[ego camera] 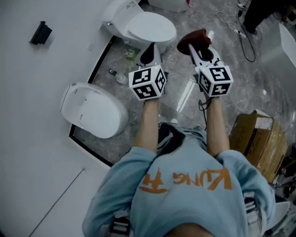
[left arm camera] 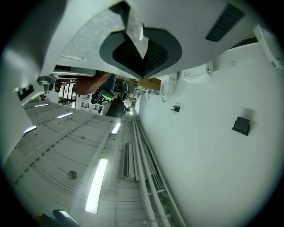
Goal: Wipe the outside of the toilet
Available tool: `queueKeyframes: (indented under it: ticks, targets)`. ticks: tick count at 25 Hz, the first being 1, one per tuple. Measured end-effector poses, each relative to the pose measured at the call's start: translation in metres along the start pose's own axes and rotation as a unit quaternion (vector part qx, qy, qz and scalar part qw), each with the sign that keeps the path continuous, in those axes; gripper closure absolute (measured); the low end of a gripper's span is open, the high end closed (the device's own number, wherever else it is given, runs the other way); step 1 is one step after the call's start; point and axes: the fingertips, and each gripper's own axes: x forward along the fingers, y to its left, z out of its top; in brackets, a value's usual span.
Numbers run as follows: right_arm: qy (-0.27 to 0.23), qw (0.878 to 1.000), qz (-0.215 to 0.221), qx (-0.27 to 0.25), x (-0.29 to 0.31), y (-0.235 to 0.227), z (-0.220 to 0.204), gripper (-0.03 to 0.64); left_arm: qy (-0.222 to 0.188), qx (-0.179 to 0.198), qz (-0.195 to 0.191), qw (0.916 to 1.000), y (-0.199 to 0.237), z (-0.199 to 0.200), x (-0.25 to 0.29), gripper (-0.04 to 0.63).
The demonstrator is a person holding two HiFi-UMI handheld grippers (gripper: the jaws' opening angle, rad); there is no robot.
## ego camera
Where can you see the black yellow edge strip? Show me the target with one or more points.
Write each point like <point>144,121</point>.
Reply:
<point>101,59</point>

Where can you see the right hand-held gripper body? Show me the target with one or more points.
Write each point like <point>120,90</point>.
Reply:
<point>219,74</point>

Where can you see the person's right white shoe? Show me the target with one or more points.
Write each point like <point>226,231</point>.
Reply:
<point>174,121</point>

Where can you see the person's light blue sweatshirt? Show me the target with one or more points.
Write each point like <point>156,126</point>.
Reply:
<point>185,196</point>

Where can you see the person's right forearm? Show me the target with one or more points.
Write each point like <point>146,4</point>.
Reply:
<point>217,127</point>

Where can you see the white glossy bathroom fixture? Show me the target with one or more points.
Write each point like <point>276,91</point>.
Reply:
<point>289,44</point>

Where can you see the white tankless smart toilet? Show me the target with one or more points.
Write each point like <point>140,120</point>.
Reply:
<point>92,111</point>

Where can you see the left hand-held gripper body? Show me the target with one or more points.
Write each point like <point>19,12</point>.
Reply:
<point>143,77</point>

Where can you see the white power strip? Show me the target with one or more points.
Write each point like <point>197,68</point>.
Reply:
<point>240,34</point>

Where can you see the white toilet with tank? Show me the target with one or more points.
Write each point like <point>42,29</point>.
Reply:
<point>148,27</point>

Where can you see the small black box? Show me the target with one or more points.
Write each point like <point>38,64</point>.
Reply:
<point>112,72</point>

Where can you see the person's left forearm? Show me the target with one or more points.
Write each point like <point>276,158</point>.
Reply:
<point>148,125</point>

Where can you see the dark red cloth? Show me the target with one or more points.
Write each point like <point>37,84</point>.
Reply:
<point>192,38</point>

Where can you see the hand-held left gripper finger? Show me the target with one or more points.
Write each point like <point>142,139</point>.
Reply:
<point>157,58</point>
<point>144,58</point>

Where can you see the black wall holder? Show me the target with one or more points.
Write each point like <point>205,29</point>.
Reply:
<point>40,33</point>

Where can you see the small white round fan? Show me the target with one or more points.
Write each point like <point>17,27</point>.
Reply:
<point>122,79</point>

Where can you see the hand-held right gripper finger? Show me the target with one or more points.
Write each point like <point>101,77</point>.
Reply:
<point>194,56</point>
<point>217,55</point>

